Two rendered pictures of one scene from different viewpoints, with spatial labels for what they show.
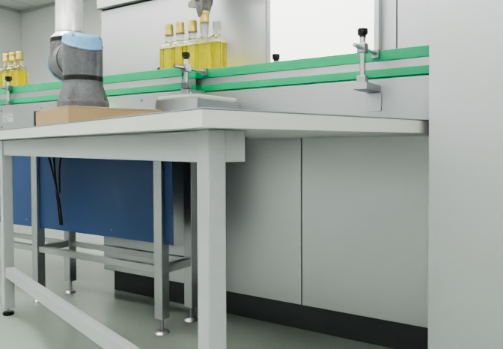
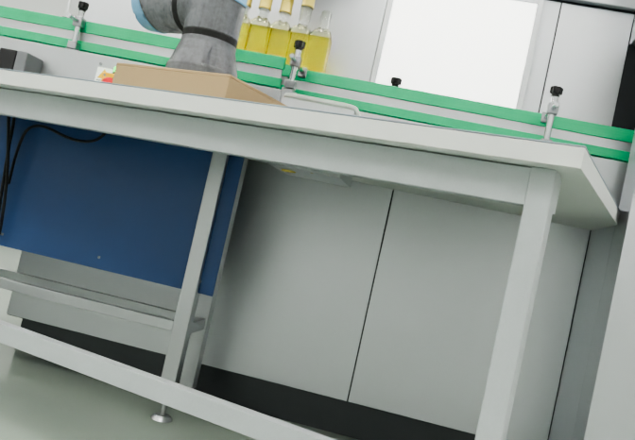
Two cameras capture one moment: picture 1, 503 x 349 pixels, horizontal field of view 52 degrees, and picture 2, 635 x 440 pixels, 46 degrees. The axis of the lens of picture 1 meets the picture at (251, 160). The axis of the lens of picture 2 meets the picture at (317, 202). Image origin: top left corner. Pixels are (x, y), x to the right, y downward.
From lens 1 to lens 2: 88 cm
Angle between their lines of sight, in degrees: 24
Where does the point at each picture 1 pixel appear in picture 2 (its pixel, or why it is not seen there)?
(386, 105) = not seen: hidden behind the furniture
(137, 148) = (381, 164)
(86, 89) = (227, 57)
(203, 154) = (540, 197)
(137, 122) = (429, 135)
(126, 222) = (132, 251)
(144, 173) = (182, 186)
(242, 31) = (342, 32)
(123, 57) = (127, 7)
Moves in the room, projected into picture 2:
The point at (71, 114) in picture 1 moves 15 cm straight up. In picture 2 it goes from (230, 89) to (248, 12)
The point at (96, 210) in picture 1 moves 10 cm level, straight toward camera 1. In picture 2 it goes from (76, 223) to (91, 228)
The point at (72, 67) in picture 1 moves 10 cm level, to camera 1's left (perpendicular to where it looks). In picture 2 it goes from (215, 20) to (167, 3)
